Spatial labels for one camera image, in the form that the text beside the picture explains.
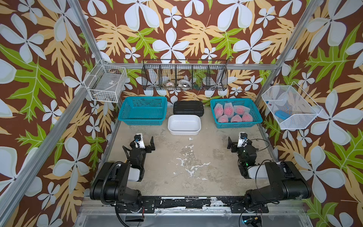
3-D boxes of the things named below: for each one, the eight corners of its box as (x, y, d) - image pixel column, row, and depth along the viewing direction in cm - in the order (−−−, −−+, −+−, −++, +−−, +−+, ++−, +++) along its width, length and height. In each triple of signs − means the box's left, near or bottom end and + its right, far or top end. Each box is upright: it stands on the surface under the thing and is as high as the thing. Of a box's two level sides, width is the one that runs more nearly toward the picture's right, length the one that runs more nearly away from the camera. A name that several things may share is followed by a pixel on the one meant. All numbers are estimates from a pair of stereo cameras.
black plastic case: (173, 118, 115) (172, 113, 110) (173, 104, 125) (173, 99, 120) (204, 118, 115) (205, 113, 110) (202, 104, 125) (203, 99, 120)
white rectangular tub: (167, 135, 104) (166, 131, 99) (168, 119, 114) (167, 114, 109) (201, 135, 104) (201, 131, 99) (199, 119, 114) (200, 114, 109)
